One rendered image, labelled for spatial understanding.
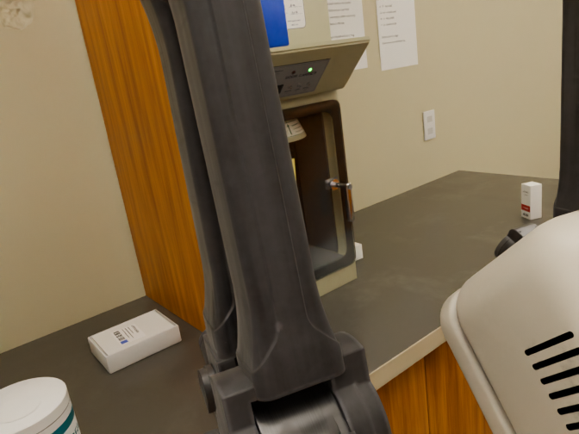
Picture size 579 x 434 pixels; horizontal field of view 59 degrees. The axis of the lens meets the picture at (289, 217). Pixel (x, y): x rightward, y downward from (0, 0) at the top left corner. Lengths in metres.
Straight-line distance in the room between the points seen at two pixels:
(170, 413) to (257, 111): 0.72
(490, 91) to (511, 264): 2.25
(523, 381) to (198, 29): 0.27
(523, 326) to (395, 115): 1.73
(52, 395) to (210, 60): 0.61
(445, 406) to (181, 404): 0.59
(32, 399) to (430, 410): 0.78
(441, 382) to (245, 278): 0.93
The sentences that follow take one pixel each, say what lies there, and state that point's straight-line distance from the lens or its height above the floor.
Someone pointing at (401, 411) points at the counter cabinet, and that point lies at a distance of 1.13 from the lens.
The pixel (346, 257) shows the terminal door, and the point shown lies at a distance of 1.25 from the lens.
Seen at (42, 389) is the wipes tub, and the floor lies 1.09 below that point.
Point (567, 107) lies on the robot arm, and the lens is 0.66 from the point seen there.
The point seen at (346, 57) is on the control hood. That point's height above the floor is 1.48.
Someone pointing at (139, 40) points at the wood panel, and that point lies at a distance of 1.05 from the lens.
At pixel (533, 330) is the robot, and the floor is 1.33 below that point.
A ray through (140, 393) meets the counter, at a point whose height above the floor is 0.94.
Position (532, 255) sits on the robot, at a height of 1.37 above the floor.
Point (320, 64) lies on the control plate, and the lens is 1.05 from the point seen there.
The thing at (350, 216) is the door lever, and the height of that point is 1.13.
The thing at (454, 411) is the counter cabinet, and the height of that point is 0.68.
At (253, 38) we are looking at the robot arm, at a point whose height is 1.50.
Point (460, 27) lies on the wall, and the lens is 2.35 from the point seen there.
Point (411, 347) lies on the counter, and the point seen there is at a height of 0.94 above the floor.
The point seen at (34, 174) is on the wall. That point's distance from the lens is 1.33.
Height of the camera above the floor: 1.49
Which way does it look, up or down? 17 degrees down
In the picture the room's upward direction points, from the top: 8 degrees counter-clockwise
